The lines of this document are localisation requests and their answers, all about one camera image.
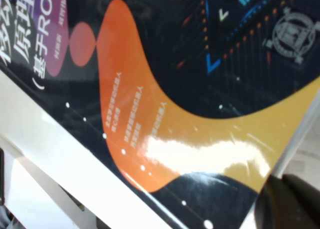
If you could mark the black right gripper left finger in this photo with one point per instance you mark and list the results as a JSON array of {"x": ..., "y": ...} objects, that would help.
[{"x": 272, "y": 211}]

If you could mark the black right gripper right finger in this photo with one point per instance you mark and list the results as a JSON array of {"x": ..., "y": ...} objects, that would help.
[{"x": 307, "y": 201}]

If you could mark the navy robot book orange swoosh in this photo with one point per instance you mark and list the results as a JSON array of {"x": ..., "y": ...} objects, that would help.
[{"x": 225, "y": 89}]

